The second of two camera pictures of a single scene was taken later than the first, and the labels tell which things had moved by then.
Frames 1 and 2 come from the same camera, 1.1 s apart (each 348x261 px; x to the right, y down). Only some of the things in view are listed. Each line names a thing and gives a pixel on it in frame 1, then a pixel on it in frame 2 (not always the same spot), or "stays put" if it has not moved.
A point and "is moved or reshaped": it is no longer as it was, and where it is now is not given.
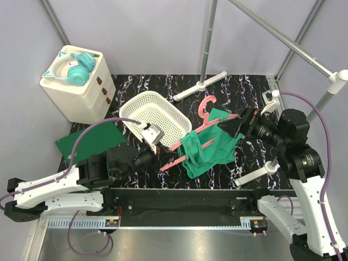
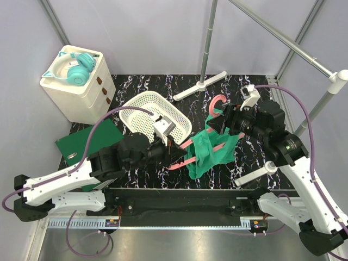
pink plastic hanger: (206, 118) → (212, 111)
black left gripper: (164, 154) → (173, 150)
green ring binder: (91, 142) stays put
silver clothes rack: (335, 79) stays put
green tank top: (208, 145) is moved or reshaped
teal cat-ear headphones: (75, 67) stays put
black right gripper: (249, 119) → (232, 113)
